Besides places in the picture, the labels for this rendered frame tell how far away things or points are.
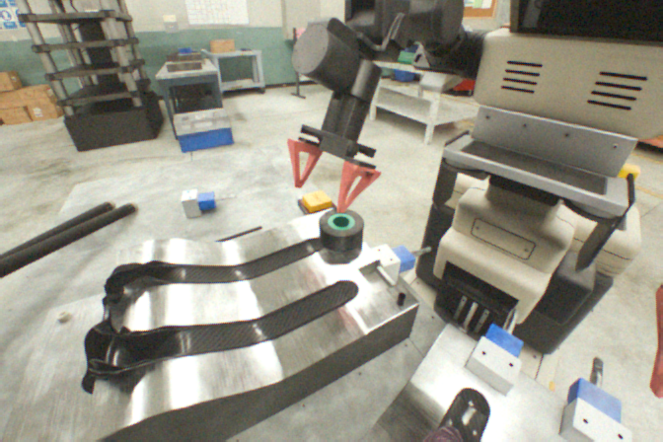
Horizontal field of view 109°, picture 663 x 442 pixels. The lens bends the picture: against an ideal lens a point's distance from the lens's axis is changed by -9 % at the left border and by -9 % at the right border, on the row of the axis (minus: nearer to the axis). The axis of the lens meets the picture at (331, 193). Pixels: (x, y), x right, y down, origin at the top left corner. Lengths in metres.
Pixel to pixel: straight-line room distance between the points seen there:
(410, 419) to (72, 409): 0.38
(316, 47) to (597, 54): 0.39
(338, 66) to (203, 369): 0.36
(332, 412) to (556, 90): 0.57
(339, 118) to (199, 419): 0.37
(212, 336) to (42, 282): 0.48
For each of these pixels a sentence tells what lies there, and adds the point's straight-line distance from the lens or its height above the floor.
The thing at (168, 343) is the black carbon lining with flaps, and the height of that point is 0.91.
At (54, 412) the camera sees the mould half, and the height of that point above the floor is 0.86.
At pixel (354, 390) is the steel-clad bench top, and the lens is 0.44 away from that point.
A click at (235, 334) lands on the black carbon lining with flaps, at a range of 0.39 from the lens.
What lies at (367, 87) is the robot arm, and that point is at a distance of 0.38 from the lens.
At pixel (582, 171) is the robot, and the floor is 1.04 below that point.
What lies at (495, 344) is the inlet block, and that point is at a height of 0.88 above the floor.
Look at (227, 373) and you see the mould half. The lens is 0.35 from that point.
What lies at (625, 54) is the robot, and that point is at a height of 1.20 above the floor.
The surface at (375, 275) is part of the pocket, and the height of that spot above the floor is 0.86.
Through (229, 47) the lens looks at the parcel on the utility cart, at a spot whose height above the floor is 0.95.
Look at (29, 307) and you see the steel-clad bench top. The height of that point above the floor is 0.80.
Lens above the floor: 1.21
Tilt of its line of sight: 32 degrees down
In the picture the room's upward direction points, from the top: straight up
